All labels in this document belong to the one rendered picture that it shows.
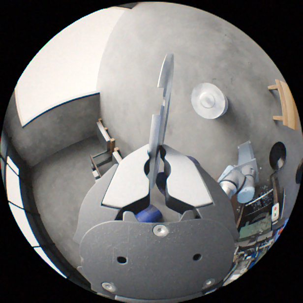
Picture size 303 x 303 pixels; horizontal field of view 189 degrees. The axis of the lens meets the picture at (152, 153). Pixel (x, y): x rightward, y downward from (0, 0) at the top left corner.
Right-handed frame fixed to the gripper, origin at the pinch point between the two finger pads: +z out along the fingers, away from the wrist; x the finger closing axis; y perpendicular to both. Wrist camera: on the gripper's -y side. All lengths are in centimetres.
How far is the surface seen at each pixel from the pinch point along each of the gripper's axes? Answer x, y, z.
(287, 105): 92, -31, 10
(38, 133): -397, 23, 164
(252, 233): 83, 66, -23
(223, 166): 82, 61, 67
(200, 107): 37, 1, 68
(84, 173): -248, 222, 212
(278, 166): 129, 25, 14
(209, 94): 41, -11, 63
